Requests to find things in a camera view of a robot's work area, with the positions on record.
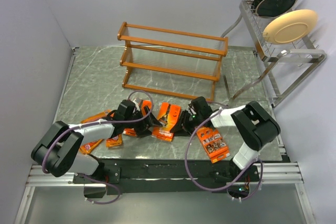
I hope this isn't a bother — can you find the beige plate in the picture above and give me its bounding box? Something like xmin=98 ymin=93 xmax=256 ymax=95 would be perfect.
xmin=262 ymin=9 xmax=318 ymax=45

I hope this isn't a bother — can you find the metal dish rack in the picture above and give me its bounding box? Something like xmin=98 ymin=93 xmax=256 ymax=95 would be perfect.
xmin=221 ymin=0 xmax=327 ymax=108

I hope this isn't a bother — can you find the orange razor box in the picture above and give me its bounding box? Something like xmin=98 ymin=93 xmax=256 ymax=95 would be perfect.
xmin=196 ymin=127 xmax=230 ymax=164
xmin=123 ymin=100 xmax=152 ymax=137
xmin=152 ymin=102 xmax=181 ymax=142

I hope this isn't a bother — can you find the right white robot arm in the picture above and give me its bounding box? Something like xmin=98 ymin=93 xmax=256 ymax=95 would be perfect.
xmin=170 ymin=97 xmax=281 ymax=181

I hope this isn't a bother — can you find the black plate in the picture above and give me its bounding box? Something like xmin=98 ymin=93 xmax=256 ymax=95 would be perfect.
xmin=251 ymin=0 xmax=297 ymax=17

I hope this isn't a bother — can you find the orange blister pack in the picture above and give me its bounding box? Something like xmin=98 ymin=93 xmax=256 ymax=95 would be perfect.
xmin=80 ymin=110 xmax=111 ymax=124
xmin=106 ymin=134 xmax=123 ymax=148
xmin=79 ymin=139 xmax=103 ymax=155

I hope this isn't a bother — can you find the aluminium frame rail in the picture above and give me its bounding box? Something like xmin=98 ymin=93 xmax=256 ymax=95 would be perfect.
xmin=18 ymin=46 xmax=316 ymax=223

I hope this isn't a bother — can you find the black base beam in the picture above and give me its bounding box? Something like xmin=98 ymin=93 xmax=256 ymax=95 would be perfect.
xmin=70 ymin=156 xmax=260 ymax=195

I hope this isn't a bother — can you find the orange blister pack middle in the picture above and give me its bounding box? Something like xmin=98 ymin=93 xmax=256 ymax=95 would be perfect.
xmin=106 ymin=134 xmax=123 ymax=148

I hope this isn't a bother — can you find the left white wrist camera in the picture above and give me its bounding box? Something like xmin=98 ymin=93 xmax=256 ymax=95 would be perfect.
xmin=132 ymin=98 xmax=143 ymax=110

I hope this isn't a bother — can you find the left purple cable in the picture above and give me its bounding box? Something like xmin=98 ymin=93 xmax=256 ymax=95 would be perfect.
xmin=41 ymin=90 xmax=154 ymax=206

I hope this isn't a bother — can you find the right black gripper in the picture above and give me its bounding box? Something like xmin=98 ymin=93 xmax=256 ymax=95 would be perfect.
xmin=171 ymin=110 xmax=203 ymax=137

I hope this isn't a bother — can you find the orange blister pack left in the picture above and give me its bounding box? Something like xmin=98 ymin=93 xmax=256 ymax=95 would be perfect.
xmin=79 ymin=139 xmax=103 ymax=155

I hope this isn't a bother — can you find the orange blister pack rear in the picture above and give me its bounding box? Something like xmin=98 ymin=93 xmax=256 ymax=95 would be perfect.
xmin=80 ymin=110 xmax=111 ymax=124

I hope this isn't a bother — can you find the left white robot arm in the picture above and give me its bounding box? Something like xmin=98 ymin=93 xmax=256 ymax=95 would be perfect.
xmin=31 ymin=100 xmax=162 ymax=183

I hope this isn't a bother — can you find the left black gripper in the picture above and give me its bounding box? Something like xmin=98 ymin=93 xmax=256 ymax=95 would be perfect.
xmin=124 ymin=105 xmax=162 ymax=137

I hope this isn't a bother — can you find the orange wooden shelf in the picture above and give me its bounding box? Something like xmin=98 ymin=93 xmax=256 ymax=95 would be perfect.
xmin=117 ymin=22 xmax=228 ymax=101

